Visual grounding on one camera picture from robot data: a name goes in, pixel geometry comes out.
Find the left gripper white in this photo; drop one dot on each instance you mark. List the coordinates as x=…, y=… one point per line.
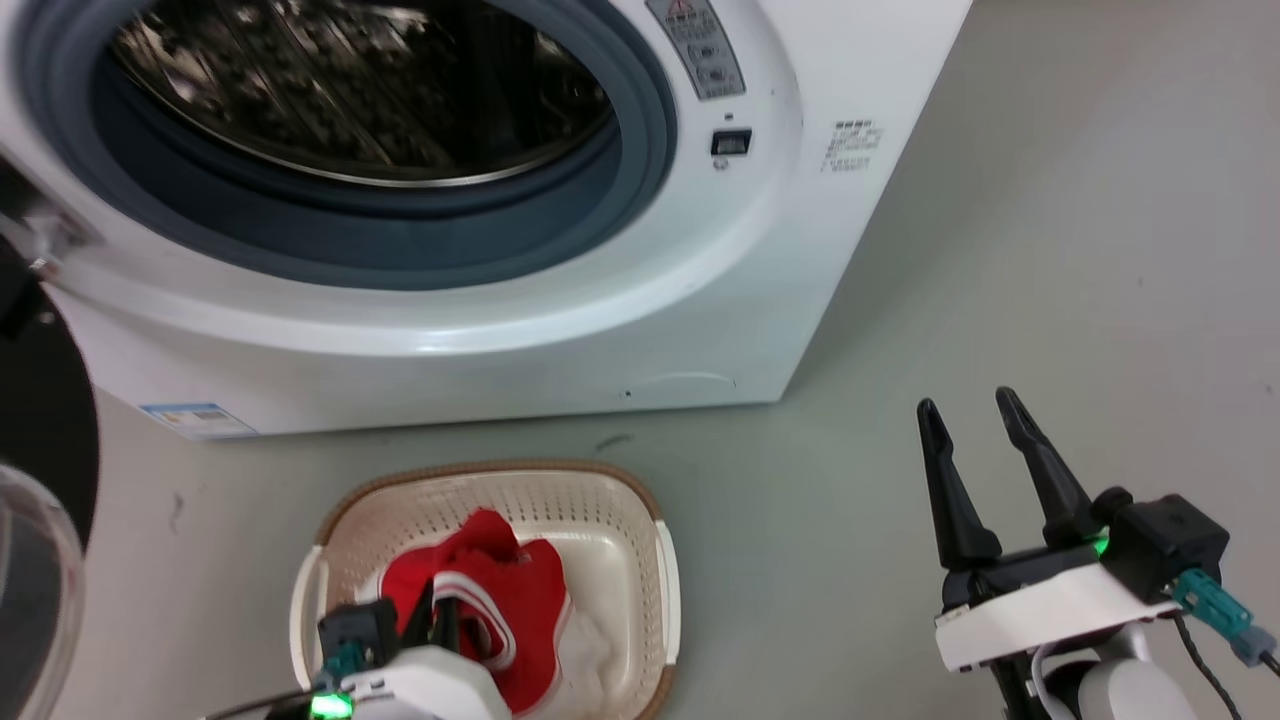
x=440, y=690

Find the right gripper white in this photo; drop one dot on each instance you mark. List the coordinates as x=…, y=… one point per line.
x=1040, y=605

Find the red garment with white stripes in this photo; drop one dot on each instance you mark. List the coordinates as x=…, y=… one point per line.
x=510, y=600

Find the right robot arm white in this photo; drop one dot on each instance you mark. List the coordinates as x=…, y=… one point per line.
x=1110, y=690

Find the beige plastic laundry basket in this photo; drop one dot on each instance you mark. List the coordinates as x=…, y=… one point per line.
x=610, y=540

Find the white front-load washing machine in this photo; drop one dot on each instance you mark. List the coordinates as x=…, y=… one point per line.
x=640, y=320

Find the black round washing machine door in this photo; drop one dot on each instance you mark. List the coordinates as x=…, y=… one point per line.
x=45, y=430

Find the steel washing machine drum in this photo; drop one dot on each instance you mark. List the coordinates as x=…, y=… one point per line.
x=360, y=90

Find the blue energy label sticker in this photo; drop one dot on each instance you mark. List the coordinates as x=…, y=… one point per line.
x=198, y=420

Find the grey printed text label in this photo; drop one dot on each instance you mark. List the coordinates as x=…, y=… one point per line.
x=852, y=146

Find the grey rubber door gasket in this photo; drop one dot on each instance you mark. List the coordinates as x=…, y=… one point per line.
x=420, y=235

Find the black door latch slot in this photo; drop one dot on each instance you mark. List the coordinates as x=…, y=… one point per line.
x=731, y=143

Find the grey warning label sticker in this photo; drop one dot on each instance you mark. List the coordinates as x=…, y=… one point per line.
x=697, y=45

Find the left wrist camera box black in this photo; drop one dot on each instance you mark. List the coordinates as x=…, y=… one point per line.
x=358, y=630

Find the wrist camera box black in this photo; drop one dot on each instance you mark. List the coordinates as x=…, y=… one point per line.
x=358, y=630
x=1165, y=545

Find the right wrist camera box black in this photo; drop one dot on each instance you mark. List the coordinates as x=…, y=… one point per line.
x=1165, y=545

